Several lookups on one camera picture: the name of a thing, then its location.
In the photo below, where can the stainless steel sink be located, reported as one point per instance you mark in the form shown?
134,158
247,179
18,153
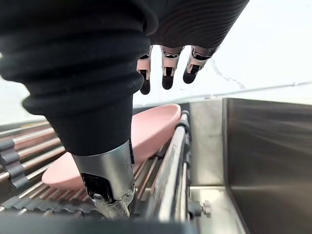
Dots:
251,161

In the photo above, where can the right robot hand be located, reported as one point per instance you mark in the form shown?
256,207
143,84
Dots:
80,73

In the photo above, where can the pink plate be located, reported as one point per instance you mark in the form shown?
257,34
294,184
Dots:
148,136

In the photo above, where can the roll-up steel drying rack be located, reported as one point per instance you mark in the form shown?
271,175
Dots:
44,170

